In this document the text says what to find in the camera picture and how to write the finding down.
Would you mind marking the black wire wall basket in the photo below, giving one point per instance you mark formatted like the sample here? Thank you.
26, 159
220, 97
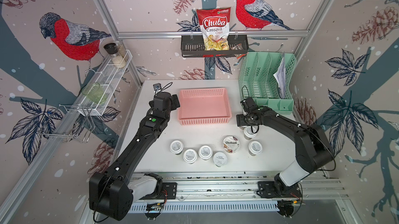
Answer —
194, 47

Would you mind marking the pink plastic basket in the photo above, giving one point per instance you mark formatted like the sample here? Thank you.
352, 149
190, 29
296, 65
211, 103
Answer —
202, 106

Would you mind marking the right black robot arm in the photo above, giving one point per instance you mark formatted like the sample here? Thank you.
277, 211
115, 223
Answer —
312, 148

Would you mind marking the white yogurt bottle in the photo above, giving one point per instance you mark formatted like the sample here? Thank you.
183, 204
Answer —
249, 134
255, 148

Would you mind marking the wire rack hanger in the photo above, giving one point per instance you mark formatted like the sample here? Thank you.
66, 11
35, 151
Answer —
68, 123

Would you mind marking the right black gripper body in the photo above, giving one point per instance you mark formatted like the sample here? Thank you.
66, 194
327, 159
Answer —
242, 120

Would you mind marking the white wire wall shelf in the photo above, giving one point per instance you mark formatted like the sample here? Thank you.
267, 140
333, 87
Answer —
109, 78

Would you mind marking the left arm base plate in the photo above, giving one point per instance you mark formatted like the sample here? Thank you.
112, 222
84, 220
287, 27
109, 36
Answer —
168, 190

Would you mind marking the green yogurt cup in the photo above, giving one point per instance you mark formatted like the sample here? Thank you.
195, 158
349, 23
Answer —
205, 152
220, 159
190, 156
176, 147

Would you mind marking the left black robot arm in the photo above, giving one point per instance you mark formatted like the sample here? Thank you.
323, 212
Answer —
112, 192

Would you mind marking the green glass cup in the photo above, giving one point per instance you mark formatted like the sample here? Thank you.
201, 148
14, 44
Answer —
95, 93

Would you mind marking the black lid spice jar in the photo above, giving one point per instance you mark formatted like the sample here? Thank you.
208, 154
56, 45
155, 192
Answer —
116, 58

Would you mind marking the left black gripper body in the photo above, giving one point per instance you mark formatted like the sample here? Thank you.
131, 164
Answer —
174, 103

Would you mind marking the green plastic file organizer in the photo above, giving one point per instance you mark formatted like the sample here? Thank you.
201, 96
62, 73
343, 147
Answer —
257, 80

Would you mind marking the red Chuba chips bag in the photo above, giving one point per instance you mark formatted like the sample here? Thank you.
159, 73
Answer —
215, 27

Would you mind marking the papers in organizer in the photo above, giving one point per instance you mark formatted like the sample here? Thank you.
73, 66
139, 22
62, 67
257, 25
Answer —
280, 77

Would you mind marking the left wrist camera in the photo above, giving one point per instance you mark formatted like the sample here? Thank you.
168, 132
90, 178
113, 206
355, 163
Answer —
157, 87

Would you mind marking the Chobani yogurt cup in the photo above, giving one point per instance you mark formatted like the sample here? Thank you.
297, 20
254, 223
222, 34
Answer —
231, 144

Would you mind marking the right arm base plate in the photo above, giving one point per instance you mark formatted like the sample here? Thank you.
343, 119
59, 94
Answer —
274, 189

